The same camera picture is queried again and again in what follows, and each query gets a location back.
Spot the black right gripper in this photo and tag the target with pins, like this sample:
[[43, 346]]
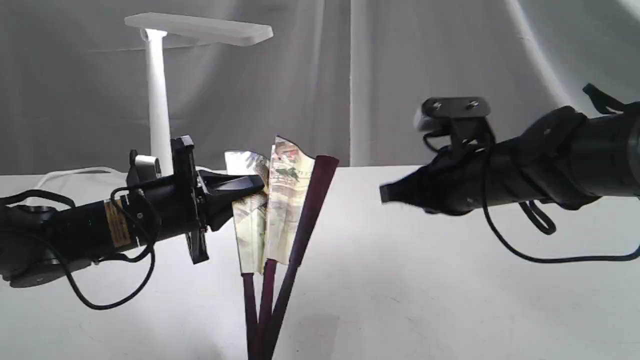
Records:
[[456, 184]]

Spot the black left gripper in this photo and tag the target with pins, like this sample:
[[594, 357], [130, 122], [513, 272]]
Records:
[[178, 199]]

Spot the painted paper folding fan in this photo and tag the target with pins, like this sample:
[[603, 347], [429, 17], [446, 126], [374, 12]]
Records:
[[273, 229]]

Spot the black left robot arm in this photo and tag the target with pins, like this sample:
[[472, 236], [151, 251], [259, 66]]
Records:
[[41, 229]]

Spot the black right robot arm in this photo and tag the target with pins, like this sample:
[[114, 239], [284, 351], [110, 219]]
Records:
[[564, 158]]

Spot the white desk lamp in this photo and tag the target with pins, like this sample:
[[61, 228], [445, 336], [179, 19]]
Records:
[[154, 27]]

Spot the grey backdrop curtain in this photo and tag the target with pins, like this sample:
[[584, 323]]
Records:
[[339, 77]]

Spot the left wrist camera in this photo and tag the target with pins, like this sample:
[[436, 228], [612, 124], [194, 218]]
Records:
[[142, 169]]

